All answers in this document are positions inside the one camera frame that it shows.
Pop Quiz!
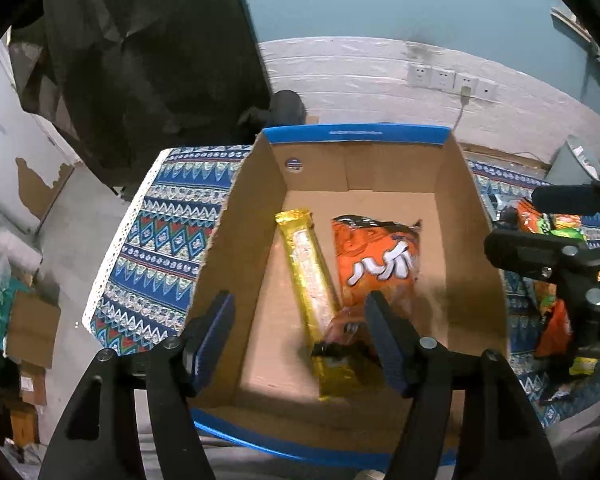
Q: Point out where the orange snack bag white print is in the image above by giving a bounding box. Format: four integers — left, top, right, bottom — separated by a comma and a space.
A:
331, 214, 423, 321

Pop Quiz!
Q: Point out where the small labelled cardboard box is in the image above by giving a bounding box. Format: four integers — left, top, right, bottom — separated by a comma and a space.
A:
20, 365, 48, 406

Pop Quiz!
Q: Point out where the yellow-green snack packet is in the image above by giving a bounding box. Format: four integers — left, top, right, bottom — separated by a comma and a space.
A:
569, 356, 598, 377

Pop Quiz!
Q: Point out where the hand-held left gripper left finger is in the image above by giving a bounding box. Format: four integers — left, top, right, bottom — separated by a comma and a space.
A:
39, 290, 237, 480

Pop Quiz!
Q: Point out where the black cylindrical knob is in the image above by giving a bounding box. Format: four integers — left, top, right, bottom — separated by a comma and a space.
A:
237, 90, 306, 136

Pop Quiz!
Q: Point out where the blue-rimmed cardboard box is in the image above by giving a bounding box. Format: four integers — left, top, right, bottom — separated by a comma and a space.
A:
185, 125, 511, 468

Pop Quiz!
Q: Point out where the green snack packet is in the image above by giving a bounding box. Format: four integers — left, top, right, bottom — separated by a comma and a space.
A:
545, 214, 588, 241

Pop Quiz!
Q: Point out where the small brown snack packet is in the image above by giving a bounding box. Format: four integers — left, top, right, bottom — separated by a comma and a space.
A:
312, 307, 386, 361

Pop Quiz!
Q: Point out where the long yellow snack packet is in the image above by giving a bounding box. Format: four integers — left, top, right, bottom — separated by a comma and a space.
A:
274, 209, 376, 401

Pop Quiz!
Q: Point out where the wooden board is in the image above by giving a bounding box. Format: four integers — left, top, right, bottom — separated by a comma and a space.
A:
550, 7, 593, 43

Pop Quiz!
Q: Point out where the black chair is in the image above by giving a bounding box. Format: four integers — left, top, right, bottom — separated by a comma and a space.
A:
10, 0, 273, 196

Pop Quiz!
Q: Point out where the large brown cardboard box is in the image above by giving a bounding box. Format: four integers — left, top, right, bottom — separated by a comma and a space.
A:
5, 290, 61, 368

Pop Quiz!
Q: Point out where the blue patterned tablecloth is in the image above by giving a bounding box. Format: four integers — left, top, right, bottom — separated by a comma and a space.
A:
82, 145, 600, 431

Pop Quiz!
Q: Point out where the plain orange snack packet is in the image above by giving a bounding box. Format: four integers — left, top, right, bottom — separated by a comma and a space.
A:
534, 280, 576, 360

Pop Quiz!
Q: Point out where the grey trash bin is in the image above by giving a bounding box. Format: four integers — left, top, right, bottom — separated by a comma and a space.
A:
545, 135, 600, 186

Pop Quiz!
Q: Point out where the small orange snack packet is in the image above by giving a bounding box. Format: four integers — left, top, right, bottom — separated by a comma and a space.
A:
515, 199, 551, 235

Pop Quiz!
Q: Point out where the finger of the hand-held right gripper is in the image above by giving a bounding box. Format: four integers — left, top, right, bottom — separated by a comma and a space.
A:
531, 175, 600, 217
484, 227, 600, 311

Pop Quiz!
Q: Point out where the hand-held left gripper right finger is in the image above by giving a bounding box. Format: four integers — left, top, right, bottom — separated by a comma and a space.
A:
364, 290, 561, 480

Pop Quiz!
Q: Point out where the white plastic bag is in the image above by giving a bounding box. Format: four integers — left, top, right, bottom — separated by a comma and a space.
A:
0, 230, 43, 271

